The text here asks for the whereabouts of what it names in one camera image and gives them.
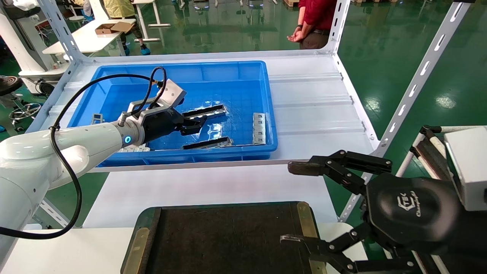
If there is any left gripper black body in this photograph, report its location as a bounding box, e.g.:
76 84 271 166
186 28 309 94
142 107 188 144

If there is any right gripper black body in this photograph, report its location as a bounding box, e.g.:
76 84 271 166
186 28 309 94
364 173 463 254

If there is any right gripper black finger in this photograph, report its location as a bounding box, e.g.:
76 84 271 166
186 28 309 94
288 150 393 195
280 223 419 274

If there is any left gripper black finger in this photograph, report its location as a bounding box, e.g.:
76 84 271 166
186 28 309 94
183 114 208 125
180 124 203 136

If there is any long black silver part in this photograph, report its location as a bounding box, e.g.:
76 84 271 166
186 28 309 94
182 104 228 119
182 136 233 150

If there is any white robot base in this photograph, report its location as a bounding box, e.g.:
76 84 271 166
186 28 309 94
0 0 71 94

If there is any silver connector strip part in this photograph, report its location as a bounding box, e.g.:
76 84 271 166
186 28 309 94
253 113 266 146

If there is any black container tray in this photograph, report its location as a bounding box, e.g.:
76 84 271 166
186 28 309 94
121 202 328 274

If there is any blue plastic bin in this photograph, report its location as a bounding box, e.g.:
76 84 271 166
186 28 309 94
68 61 278 167

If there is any white metal shelf rack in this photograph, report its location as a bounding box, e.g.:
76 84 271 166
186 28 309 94
24 0 476 229

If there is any open cardboard box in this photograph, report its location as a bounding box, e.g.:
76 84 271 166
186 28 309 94
95 21 134 36

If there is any white work table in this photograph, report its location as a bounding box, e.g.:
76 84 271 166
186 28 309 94
43 18 137 55

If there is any person in yellow coat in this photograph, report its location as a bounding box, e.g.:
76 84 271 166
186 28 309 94
103 0 151 56

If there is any person in red shirt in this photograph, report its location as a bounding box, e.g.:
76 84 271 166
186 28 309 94
287 0 340 50

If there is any black round stool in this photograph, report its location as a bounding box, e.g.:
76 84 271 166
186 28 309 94
0 75 42 132

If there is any white black cart frame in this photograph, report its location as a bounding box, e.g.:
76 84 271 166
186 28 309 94
396 125 487 274

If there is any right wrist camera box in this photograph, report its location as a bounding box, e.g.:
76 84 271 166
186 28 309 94
444 127 487 212

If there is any white desk frame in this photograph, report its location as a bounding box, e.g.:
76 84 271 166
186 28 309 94
131 0 172 43

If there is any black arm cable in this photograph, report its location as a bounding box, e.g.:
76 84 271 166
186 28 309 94
0 66 168 241

